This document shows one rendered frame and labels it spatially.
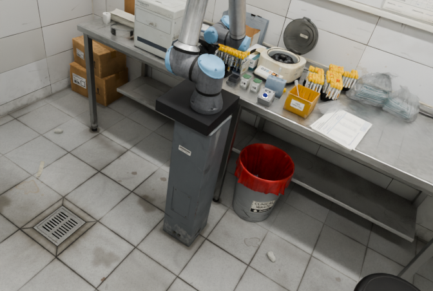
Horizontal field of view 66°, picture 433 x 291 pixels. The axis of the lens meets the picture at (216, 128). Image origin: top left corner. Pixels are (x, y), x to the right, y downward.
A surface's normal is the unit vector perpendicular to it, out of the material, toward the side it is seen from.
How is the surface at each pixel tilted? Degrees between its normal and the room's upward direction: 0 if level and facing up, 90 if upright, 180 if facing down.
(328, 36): 90
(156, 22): 90
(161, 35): 90
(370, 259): 0
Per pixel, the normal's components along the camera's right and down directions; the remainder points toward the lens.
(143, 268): 0.16, -0.78
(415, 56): -0.50, 0.46
